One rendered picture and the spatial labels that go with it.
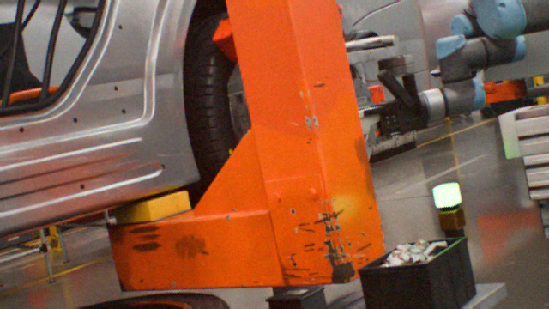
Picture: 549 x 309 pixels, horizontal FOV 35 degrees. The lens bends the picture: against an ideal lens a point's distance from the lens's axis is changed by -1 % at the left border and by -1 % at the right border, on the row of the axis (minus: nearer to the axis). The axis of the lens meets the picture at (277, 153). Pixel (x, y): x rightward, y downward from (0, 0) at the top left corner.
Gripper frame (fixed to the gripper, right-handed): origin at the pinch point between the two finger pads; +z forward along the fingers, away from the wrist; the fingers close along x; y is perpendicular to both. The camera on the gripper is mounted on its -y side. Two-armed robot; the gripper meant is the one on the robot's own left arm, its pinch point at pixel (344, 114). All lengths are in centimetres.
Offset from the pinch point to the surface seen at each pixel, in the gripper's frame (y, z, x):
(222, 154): 4.6, 30.4, 10.3
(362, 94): -2.5, -9.3, 17.7
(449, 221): 20.9, -8.7, -43.5
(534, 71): 21, -148, 227
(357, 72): -7.1, -14.6, 43.6
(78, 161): -4, 62, -20
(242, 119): -3.0, 23.7, 11.5
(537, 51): 10, -151, 225
